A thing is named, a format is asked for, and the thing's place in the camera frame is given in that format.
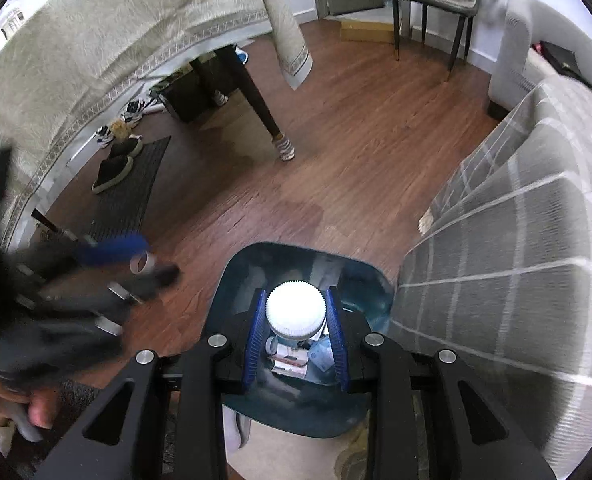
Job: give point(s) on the white capped bottle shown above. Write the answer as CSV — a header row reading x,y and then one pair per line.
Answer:
x,y
296,307

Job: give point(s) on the clear tape roll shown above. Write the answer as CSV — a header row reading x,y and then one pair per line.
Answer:
x,y
151,261

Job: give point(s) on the white armchair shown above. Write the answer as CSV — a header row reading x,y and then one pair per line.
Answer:
x,y
513,50

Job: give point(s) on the red and white packet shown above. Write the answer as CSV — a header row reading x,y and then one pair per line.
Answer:
x,y
290,364

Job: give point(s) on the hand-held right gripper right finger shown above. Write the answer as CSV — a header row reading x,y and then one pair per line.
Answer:
x,y
337,340

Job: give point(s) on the beige tablecloth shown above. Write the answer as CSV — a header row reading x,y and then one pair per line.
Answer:
x,y
101,35

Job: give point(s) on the small red item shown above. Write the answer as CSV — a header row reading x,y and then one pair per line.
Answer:
x,y
536,48

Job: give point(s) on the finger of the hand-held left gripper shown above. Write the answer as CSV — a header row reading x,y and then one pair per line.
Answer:
x,y
111,250
151,282

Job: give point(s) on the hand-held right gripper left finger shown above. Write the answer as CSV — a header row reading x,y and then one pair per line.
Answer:
x,y
255,345

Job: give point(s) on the black and white sneaker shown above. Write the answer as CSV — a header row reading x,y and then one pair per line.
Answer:
x,y
104,136
138,109

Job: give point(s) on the person's left hand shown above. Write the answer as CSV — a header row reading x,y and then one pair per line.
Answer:
x,y
41,407

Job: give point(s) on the white ornament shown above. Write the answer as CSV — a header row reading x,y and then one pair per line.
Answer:
x,y
12,20

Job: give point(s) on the person's left forearm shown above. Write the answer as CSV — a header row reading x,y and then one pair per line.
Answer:
x,y
1,435

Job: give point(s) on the dark wooden table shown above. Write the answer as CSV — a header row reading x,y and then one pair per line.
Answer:
x,y
256,95

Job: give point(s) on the black bag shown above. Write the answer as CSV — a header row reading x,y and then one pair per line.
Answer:
x,y
565,60

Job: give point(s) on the blue trash bin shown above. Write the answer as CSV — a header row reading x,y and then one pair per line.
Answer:
x,y
246,270

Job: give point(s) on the black storage box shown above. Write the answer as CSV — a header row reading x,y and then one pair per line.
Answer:
x,y
186,95

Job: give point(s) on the dark floor mat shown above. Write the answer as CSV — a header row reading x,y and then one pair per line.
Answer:
x,y
131,195

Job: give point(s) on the flat cardboard box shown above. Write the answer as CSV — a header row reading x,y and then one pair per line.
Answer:
x,y
365,31

